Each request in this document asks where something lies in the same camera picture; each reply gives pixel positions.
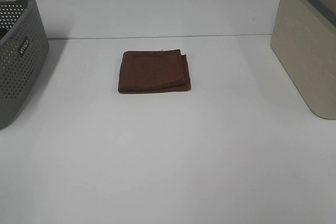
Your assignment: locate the beige plastic basket grey rim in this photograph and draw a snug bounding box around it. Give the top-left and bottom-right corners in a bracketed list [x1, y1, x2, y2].
[270, 0, 335, 120]

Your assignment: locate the grey perforated plastic basket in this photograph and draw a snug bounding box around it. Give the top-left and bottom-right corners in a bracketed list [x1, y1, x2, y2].
[1, 0, 49, 128]

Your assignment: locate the brown towel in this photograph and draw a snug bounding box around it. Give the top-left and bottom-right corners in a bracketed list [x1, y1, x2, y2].
[118, 49, 191, 94]

